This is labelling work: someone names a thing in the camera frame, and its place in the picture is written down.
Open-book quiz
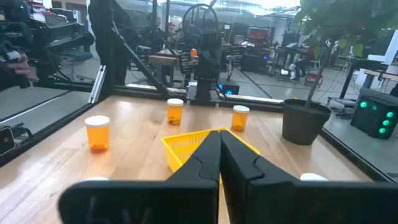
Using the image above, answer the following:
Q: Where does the yellow plastic basket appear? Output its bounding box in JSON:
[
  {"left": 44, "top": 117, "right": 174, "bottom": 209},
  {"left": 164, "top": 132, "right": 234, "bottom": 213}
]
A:
[{"left": 161, "top": 127, "right": 261, "bottom": 184}]

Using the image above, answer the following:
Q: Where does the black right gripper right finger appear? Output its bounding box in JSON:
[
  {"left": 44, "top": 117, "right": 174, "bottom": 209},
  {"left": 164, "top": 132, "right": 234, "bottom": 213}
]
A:
[{"left": 220, "top": 129, "right": 398, "bottom": 224}]

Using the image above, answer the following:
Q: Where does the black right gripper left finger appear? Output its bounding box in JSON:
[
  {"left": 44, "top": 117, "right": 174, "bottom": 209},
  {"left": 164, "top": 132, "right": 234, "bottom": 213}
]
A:
[{"left": 57, "top": 129, "right": 222, "bottom": 224}]

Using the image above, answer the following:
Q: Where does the person's hand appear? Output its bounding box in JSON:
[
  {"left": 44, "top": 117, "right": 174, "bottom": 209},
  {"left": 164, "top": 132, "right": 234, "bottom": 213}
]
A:
[{"left": 0, "top": 52, "right": 40, "bottom": 84}]

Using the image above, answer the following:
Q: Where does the wooden workbench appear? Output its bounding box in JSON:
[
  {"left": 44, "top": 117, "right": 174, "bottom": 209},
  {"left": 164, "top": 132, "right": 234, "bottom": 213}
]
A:
[{"left": 148, "top": 54, "right": 181, "bottom": 88}]

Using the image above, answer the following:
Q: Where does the black computer with green lights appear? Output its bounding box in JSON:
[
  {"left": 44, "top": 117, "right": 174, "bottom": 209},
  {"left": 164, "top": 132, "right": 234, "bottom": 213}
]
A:
[{"left": 350, "top": 86, "right": 398, "bottom": 140}]

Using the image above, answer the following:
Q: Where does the black equipment cart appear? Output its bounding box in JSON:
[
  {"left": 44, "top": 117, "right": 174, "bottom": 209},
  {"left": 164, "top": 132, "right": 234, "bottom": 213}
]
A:
[{"left": 0, "top": 0, "right": 96, "bottom": 88}]

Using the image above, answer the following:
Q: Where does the person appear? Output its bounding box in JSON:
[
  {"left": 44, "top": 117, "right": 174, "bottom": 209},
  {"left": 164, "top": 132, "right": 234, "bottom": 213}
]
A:
[{"left": 88, "top": 0, "right": 130, "bottom": 86}]

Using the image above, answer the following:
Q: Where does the black round wheel frame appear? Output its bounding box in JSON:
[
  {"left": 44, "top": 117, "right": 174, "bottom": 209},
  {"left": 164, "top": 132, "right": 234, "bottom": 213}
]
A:
[{"left": 182, "top": 2, "right": 220, "bottom": 43}]

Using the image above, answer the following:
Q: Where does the silver aluminium rail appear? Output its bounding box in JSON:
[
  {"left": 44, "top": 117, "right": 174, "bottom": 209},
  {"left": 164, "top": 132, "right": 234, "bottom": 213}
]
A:
[{"left": 88, "top": 64, "right": 107, "bottom": 105}]

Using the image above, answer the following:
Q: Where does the teal seat office chair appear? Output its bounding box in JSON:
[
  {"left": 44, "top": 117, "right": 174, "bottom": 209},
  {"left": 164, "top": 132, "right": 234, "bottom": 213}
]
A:
[{"left": 58, "top": 49, "right": 94, "bottom": 82}]

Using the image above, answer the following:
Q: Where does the red display screen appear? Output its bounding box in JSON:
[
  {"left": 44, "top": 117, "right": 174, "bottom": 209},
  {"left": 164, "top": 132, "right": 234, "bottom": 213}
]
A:
[{"left": 248, "top": 27, "right": 271, "bottom": 41}]

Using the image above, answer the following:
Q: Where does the green plant in black pot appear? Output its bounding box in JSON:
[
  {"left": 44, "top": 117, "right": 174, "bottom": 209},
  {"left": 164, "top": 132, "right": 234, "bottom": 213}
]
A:
[{"left": 281, "top": 0, "right": 398, "bottom": 146}]

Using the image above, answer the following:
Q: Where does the black aluminium table frame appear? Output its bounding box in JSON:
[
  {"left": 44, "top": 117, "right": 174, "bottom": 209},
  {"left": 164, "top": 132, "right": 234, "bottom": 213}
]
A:
[{"left": 0, "top": 0, "right": 398, "bottom": 184}]

